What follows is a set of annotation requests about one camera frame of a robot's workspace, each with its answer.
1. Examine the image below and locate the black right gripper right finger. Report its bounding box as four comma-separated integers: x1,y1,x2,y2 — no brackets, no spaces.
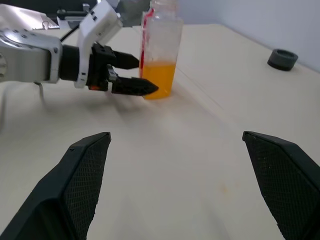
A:
242,130,320,240

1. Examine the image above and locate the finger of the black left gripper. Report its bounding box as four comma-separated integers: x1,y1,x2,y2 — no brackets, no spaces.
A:
111,76,160,97
113,50,140,71

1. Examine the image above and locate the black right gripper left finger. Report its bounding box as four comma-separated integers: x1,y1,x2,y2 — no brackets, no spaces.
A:
0,131,112,240

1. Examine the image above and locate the bottle with orange liquid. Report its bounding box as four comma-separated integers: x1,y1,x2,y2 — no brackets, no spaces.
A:
138,0,185,101

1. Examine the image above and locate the black metal stand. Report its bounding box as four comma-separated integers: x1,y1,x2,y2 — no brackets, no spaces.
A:
56,2,91,28

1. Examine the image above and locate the silver crinkled sheet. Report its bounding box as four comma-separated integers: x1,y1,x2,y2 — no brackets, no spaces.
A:
0,4,61,31

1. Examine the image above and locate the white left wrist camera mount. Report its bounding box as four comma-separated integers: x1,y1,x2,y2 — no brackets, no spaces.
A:
74,0,124,89

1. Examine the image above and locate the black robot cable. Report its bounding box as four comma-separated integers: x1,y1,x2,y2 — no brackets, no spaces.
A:
59,23,82,42

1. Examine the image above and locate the black round ring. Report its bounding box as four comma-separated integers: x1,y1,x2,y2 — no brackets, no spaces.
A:
266,48,299,72

